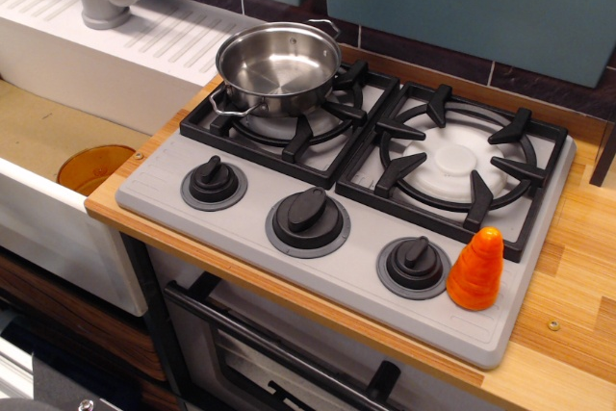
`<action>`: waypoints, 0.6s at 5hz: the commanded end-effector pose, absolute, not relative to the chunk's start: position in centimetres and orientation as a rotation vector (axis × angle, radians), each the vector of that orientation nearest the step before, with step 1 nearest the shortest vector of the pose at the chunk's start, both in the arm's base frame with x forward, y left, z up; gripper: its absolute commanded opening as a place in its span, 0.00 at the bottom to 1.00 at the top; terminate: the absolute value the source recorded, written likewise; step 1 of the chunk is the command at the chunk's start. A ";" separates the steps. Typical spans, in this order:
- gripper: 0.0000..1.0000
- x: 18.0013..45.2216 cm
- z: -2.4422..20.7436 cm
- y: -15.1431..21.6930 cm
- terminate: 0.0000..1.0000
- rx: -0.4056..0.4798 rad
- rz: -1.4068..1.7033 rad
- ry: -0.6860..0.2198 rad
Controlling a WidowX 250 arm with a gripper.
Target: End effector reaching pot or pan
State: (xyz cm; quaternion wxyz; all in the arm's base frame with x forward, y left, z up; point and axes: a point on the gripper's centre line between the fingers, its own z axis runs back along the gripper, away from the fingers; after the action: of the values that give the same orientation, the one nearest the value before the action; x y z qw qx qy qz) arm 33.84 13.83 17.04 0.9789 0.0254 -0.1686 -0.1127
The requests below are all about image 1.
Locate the stainless steel pot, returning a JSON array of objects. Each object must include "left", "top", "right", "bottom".
[{"left": 208, "top": 19, "right": 342, "bottom": 118}]

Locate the black left burner grate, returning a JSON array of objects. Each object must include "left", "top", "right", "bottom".
[{"left": 180, "top": 61, "right": 399, "bottom": 189}]

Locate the black burner grate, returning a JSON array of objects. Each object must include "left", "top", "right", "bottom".
[
  {"left": 336, "top": 83, "right": 575, "bottom": 263},
  {"left": 180, "top": 61, "right": 399, "bottom": 189}
]

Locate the black middle stove knob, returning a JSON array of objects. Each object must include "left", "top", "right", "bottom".
[{"left": 266, "top": 187, "right": 351, "bottom": 259}]

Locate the black stove knob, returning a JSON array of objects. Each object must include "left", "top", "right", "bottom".
[
  {"left": 181, "top": 155, "right": 248, "bottom": 212},
  {"left": 376, "top": 236, "right": 452, "bottom": 300},
  {"left": 266, "top": 187, "right": 351, "bottom": 259}
]

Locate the grey toy stove top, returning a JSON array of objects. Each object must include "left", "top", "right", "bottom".
[{"left": 116, "top": 126, "right": 577, "bottom": 369}]

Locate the black left stove knob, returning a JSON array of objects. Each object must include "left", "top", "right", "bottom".
[{"left": 181, "top": 155, "right": 248, "bottom": 212}]

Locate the black right stove knob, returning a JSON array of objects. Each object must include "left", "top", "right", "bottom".
[{"left": 376, "top": 236, "right": 452, "bottom": 300}]

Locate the white right burner disc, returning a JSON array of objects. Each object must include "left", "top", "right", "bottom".
[{"left": 403, "top": 124, "right": 508, "bottom": 203}]

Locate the black right burner grate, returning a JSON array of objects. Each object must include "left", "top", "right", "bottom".
[{"left": 336, "top": 83, "right": 575, "bottom": 263}]

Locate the toy oven door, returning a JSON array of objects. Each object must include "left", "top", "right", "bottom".
[{"left": 148, "top": 247, "right": 495, "bottom": 410}]

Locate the orange toy carrot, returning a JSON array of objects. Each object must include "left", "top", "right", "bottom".
[{"left": 446, "top": 227, "right": 504, "bottom": 311}]

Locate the orange sink drain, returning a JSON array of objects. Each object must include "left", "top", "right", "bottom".
[{"left": 57, "top": 144, "right": 135, "bottom": 196}]

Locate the white toy sink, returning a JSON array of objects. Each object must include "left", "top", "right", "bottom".
[{"left": 1, "top": 0, "right": 253, "bottom": 316}]

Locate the silver countertop screw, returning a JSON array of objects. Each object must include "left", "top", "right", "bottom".
[{"left": 548, "top": 320, "right": 560, "bottom": 331}]

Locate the black oven door handle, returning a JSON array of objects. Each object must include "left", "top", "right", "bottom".
[{"left": 164, "top": 272, "right": 399, "bottom": 410}]

